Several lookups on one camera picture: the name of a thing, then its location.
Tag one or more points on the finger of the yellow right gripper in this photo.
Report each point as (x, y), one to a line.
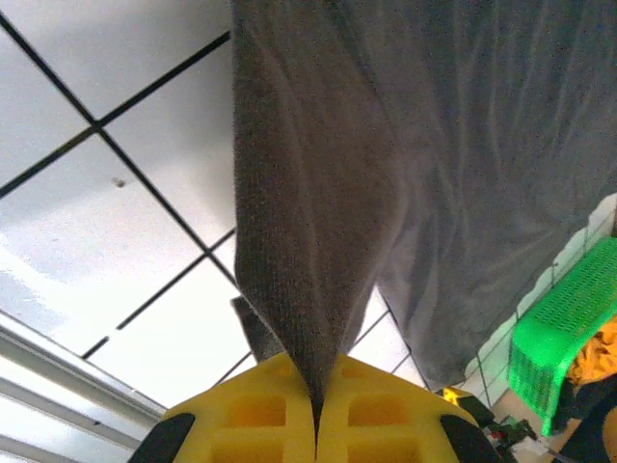
(454, 395)

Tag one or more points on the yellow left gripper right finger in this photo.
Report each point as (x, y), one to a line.
(385, 415)

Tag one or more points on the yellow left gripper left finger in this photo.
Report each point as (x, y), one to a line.
(250, 415)

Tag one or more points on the grey cloth towel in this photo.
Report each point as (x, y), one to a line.
(410, 169)

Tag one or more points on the black t-shirt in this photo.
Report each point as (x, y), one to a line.
(590, 419)

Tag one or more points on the green plastic basket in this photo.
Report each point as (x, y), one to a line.
(544, 337)

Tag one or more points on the yellow t-shirt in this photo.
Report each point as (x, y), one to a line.
(595, 354)

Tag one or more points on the long aluminium mounting rail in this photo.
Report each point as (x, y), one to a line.
(62, 381)

